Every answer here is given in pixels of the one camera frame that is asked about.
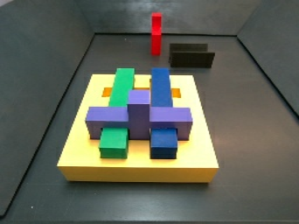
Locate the red cross-shaped block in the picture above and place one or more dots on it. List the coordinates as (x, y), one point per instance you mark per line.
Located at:
(157, 33)

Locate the yellow base board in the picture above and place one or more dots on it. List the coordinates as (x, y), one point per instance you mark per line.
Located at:
(194, 166)

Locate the purple cross-shaped block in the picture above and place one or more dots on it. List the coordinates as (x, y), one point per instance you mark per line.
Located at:
(139, 114)

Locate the blue long block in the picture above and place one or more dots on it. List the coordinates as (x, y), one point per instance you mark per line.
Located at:
(163, 133)

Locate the green long block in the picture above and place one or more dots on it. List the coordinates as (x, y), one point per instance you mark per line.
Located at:
(114, 136)

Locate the black block holder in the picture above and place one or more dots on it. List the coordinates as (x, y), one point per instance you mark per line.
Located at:
(190, 55)

